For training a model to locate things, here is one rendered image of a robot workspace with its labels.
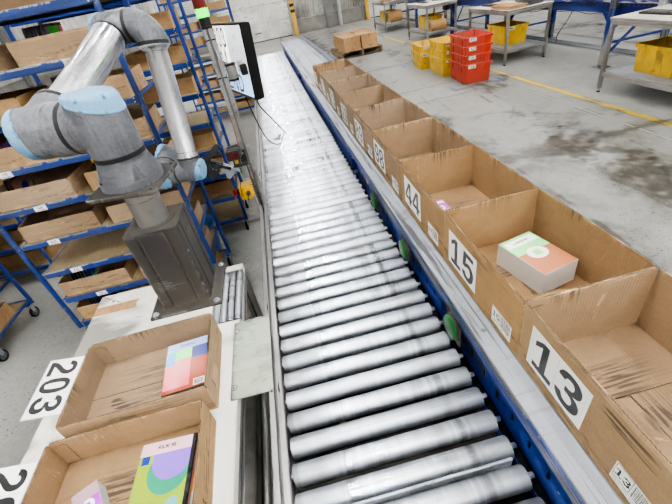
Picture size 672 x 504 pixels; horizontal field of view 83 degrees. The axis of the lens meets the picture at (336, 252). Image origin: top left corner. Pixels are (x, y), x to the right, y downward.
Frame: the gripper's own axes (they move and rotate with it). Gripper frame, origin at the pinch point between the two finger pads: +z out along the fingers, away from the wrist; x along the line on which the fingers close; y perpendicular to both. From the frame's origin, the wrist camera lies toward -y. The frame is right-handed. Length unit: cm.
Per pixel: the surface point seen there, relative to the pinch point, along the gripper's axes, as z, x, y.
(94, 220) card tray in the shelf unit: -67, -33, 53
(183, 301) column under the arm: -12, 62, 42
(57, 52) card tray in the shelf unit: -83, -15, -27
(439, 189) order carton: 72, 62, -23
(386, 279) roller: 53, 82, 11
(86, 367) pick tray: -35, 88, 54
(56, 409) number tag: -37, 103, 56
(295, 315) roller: 24, 84, 29
